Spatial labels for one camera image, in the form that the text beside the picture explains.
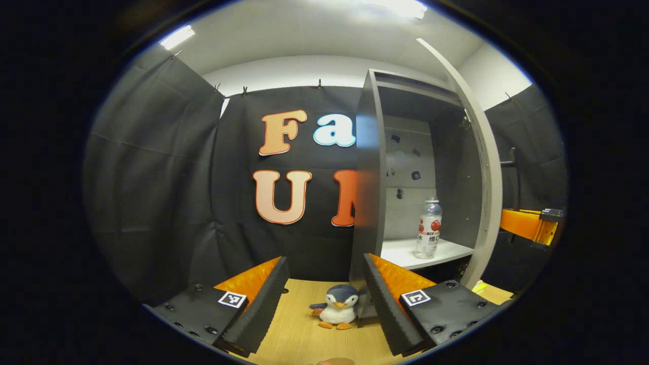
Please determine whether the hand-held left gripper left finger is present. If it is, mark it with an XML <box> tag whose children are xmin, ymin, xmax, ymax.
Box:
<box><xmin>143</xmin><ymin>256</ymin><xmax>291</xmax><ymax>358</ymax></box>

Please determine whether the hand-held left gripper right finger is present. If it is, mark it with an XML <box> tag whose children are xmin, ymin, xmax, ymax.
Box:
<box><xmin>363</xmin><ymin>253</ymin><xmax>513</xmax><ymax>358</ymax></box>

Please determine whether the black door handle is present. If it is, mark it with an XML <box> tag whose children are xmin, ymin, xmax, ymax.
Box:
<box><xmin>499</xmin><ymin>147</ymin><xmax>521</xmax><ymax>244</ymax></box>

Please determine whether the clear bottle with red label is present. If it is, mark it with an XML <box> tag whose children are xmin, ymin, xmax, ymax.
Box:
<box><xmin>414</xmin><ymin>197</ymin><xmax>443</xmax><ymax>260</ymax></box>

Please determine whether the grey cabinet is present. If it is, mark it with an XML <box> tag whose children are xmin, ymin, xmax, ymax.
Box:
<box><xmin>349</xmin><ymin>68</ymin><xmax>482</xmax><ymax>320</ymax></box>

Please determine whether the penguin plush toy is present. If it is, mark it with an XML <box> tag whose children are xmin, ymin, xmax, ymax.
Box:
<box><xmin>309</xmin><ymin>284</ymin><xmax>359</xmax><ymax>331</ymax></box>

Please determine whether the black backdrop cloth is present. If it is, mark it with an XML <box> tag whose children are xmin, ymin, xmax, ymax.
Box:
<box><xmin>84</xmin><ymin>48</ymin><xmax>568</xmax><ymax>306</ymax></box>

